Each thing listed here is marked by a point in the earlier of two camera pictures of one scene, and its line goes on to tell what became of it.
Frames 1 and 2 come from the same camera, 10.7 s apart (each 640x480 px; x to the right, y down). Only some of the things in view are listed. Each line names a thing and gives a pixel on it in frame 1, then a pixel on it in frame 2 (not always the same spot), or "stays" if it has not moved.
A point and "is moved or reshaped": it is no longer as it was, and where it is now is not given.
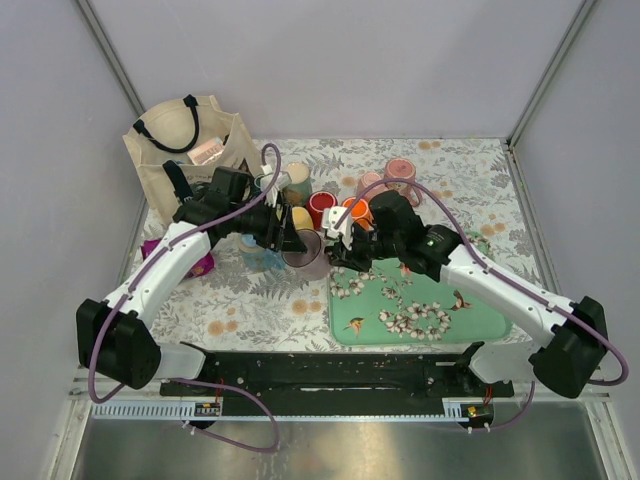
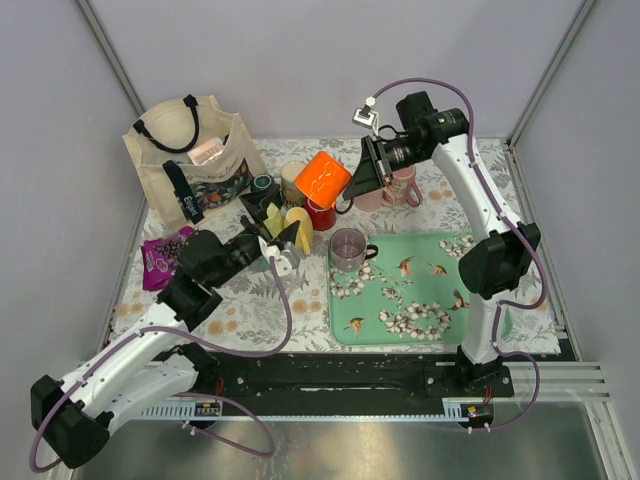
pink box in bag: x=207 y=151 stays
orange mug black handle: x=360 y=212 to x=323 y=179
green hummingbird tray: x=386 y=303 stays
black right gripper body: x=367 y=246 to x=381 y=159
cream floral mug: x=295 y=192 stays
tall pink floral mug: x=403 y=168 stays
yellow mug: x=302 y=218 stays
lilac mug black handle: x=312 y=265 is moved or reshaped
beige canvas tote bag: x=179 y=143 stays
